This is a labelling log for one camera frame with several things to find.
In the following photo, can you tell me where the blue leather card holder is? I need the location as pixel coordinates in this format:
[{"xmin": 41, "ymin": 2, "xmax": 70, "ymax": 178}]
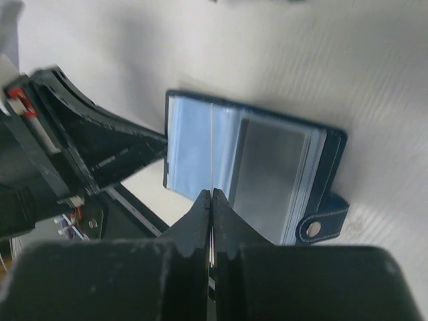
[{"xmin": 163, "ymin": 90, "xmax": 349, "ymax": 245}]

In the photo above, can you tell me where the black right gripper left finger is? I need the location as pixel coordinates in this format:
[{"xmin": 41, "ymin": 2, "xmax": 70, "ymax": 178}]
[{"xmin": 159, "ymin": 190, "xmax": 211, "ymax": 320}]

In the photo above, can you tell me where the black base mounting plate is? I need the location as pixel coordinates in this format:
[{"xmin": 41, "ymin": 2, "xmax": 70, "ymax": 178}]
[{"xmin": 100, "ymin": 184, "xmax": 169, "ymax": 239}]

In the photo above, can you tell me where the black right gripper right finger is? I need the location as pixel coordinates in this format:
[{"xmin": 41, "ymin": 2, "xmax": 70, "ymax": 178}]
[{"xmin": 212, "ymin": 188, "xmax": 273, "ymax": 320}]

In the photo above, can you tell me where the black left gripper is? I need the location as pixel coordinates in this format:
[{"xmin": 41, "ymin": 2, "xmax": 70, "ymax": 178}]
[{"xmin": 1, "ymin": 66, "xmax": 167, "ymax": 239}]

